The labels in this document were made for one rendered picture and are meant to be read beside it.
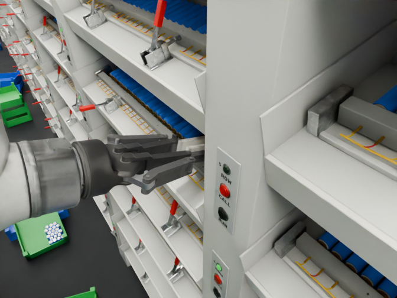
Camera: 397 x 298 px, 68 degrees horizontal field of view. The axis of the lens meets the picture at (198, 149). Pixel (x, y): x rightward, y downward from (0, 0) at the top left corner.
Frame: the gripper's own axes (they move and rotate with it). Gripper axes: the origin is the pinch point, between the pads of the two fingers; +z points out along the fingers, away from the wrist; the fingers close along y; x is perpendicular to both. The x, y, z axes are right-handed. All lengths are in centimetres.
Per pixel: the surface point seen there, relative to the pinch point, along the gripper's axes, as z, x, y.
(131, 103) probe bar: 1.3, 3.3, 27.6
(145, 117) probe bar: 1.0, 3.4, 19.9
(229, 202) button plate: -6.2, -1.4, -14.3
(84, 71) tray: -2, 3, 52
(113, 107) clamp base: -0.8, 6.3, 32.9
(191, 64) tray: -4.2, -13.9, 0.9
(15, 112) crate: 3, 91, 223
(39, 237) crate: -8, 102, 91
